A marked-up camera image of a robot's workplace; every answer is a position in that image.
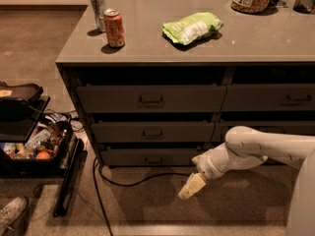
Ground orange fruit in bin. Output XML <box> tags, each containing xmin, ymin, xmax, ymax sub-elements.
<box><xmin>35</xmin><ymin>151</ymin><xmax>50</xmax><ymax>160</ymax></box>

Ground green chip bag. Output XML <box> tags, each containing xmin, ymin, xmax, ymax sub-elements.
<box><xmin>162</xmin><ymin>12</ymin><xmax>223</xmax><ymax>46</ymax></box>

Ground black tray on cart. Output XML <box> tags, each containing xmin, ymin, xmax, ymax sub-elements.
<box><xmin>0</xmin><ymin>82</ymin><xmax>43</xmax><ymax>106</ymax></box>

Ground black cart frame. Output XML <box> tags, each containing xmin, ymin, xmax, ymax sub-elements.
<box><xmin>0</xmin><ymin>96</ymin><xmax>87</xmax><ymax>217</ymax></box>

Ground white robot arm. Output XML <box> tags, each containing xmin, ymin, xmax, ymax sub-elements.
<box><xmin>179</xmin><ymin>126</ymin><xmax>315</xmax><ymax>236</ymax></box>

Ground silver soda can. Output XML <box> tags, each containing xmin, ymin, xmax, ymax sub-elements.
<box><xmin>90</xmin><ymin>0</ymin><xmax>105</xmax><ymax>32</ymax></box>

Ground black bin of groceries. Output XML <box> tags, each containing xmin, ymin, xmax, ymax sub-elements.
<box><xmin>0</xmin><ymin>113</ymin><xmax>73</xmax><ymax>172</ymax></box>

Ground grey drawer cabinet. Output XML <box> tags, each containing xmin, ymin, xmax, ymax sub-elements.
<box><xmin>56</xmin><ymin>0</ymin><xmax>315</xmax><ymax>164</ymax></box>

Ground orange soda can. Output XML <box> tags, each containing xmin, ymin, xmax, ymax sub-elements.
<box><xmin>104</xmin><ymin>8</ymin><xmax>125</xmax><ymax>48</ymax></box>

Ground grey drawer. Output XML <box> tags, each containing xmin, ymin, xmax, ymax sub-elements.
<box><xmin>212</xmin><ymin>121</ymin><xmax>315</xmax><ymax>142</ymax></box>
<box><xmin>77</xmin><ymin>86</ymin><xmax>225</xmax><ymax>113</ymax></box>
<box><xmin>221</xmin><ymin>84</ymin><xmax>315</xmax><ymax>112</ymax></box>
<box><xmin>91</xmin><ymin>121</ymin><xmax>215</xmax><ymax>143</ymax></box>
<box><xmin>100</xmin><ymin>147</ymin><xmax>204</xmax><ymax>167</ymax></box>

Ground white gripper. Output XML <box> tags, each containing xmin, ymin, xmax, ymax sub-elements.
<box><xmin>178</xmin><ymin>149</ymin><xmax>226</xmax><ymax>200</ymax></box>

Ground black floor cable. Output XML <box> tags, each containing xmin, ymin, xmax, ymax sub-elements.
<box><xmin>92</xmin><ymin>156</ymin><xmax>193</xmax><ymax>236</ymax></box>

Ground white sneaker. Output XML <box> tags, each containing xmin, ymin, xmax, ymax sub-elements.
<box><xmin>0</xmin><ymin>197</ymin><xmax>28</xmax><ymax>236</ymax></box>

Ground dark object top right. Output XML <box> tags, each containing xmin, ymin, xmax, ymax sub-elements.
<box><xmin>293</xmin><ymin>0</ymin><xmax>315</xmax><ymax>14</ymax></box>

